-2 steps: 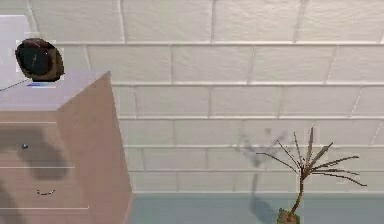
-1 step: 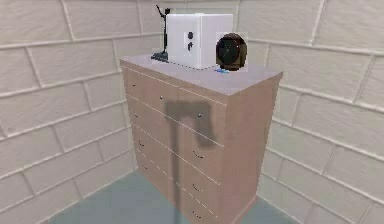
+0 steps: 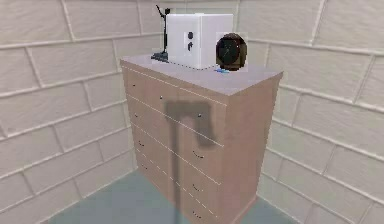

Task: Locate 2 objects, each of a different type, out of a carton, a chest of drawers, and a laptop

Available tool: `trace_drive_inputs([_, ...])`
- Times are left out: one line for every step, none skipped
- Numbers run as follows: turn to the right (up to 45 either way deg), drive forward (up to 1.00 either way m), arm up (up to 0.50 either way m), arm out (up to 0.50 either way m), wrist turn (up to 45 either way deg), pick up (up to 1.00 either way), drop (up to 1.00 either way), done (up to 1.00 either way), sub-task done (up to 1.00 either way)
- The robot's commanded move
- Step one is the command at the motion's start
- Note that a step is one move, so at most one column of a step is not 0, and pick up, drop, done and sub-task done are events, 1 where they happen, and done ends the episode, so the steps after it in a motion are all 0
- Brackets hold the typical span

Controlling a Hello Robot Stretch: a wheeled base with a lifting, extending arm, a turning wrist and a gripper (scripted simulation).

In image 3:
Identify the light brown chest of drawers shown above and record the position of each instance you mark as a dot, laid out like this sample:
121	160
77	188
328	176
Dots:
200	140

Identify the small blue flat object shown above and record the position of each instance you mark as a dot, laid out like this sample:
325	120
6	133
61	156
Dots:
221	70

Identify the white box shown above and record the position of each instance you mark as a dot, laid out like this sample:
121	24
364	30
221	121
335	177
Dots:
196	40

